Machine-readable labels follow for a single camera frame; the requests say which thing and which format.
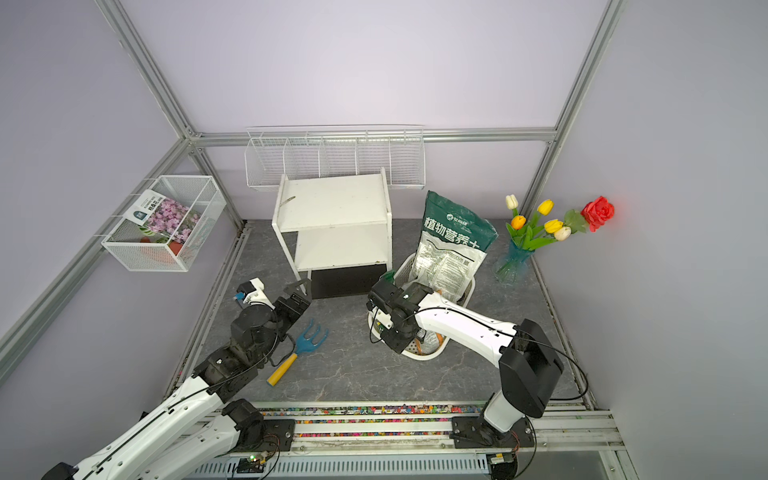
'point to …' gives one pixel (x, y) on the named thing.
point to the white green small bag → (389, 276)
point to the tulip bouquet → (532, 232)
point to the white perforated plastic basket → (403, 274)
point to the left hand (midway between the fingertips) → (306, 290)
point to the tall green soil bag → (453, 236)
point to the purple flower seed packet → (164, 218)
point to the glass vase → (510, 269)
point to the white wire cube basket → (137, 249)
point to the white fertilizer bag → (449, 283)
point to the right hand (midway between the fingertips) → (400, 337)
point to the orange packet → (431, 343)
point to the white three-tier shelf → (344, 232)
